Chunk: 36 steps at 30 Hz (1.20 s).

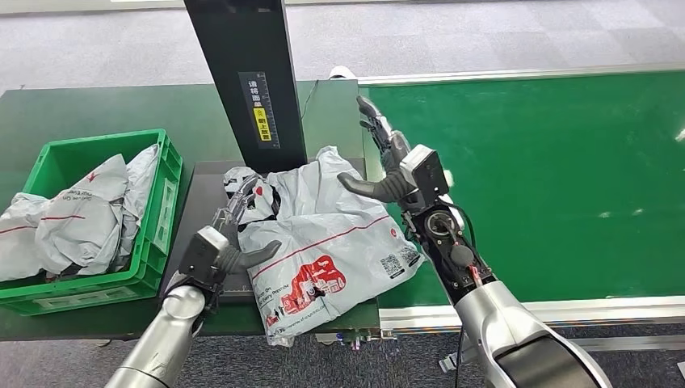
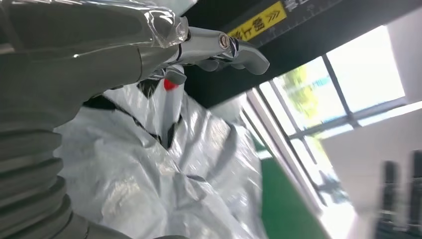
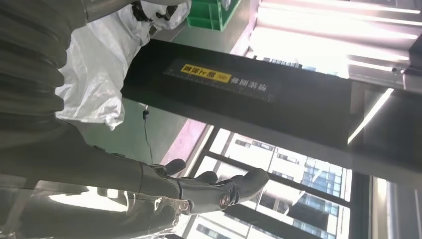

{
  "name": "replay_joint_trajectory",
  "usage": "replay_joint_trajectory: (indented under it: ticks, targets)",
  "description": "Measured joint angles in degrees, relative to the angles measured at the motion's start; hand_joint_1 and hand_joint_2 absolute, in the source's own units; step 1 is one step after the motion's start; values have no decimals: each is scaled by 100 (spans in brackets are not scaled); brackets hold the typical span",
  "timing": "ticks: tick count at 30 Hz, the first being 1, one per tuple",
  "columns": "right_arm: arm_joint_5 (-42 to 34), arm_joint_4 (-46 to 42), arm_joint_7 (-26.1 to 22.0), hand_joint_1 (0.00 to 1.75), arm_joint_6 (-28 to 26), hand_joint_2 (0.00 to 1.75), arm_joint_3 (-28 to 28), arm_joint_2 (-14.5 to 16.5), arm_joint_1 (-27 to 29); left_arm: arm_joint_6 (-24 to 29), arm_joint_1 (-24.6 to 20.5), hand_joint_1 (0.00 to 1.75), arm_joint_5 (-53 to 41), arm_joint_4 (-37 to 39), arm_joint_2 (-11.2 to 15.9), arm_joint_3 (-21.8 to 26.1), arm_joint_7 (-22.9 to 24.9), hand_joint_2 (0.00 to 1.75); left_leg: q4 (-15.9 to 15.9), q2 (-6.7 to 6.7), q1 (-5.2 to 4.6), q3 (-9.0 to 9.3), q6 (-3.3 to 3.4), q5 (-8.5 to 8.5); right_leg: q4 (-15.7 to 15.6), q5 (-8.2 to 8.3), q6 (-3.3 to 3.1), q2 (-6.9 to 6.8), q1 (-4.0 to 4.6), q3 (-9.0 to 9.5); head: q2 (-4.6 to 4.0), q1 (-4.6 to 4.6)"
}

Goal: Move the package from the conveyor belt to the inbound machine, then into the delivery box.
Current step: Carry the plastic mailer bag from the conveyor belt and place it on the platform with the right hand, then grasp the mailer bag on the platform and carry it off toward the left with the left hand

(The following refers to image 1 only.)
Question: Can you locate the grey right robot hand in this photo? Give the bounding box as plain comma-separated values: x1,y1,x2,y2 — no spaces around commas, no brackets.
337,95,424,207

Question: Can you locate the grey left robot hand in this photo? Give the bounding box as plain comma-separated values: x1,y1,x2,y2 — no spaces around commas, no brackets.
212,174,283,275

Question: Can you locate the white red-printed poly mailer package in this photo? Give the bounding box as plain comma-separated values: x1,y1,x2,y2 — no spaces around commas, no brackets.
223,145,426,348

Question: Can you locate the narrow grey crumpled mailer package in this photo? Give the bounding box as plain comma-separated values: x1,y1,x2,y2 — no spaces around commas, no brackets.
112,143,162,269

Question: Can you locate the large grey poly mailer package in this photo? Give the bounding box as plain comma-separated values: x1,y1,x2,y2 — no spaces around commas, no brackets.
34,154,132,275

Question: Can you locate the grey red-lined mailer package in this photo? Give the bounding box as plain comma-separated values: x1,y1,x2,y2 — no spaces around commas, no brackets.
0,192,52,282

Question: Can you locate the black scanner base platform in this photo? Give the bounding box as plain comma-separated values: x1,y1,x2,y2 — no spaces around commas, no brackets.
158,158,376,306

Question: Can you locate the green plastic crate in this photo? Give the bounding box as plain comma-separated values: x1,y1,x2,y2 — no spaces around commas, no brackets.
0,129,184,316

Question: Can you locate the yellow and black column label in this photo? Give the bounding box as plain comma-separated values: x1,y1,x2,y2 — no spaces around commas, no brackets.
237,70,281,150

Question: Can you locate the metal table fitting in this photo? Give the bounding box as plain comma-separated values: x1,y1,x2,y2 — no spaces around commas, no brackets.
314,329,398,352

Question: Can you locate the black scanner column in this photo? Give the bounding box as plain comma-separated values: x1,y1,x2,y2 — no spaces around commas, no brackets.
183,0,309,175

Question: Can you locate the dark green table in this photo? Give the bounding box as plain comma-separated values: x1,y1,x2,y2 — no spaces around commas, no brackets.
0,80,381,342

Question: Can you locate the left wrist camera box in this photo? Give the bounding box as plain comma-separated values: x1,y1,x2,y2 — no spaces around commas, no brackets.
178,226,230,288

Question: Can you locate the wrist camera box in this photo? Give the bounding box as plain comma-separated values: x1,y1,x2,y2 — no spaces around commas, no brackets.
398,144,451,209
178,226,230,288

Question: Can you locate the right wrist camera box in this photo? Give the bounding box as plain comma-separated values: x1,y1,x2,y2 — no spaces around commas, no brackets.
398,144,451,209

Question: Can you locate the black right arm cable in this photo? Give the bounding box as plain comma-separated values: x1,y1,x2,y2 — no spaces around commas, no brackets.
447,202,478,250

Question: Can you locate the thin black table cable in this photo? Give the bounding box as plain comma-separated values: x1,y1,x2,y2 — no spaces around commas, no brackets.
299,80,320,121

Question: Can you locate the aluminium conveyor rail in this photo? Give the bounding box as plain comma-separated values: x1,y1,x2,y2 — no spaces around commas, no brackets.
378,296,685,335
357,63,685,86

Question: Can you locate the metal conveyor bracket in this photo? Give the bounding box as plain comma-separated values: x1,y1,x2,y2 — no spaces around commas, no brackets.
439,342,480,374

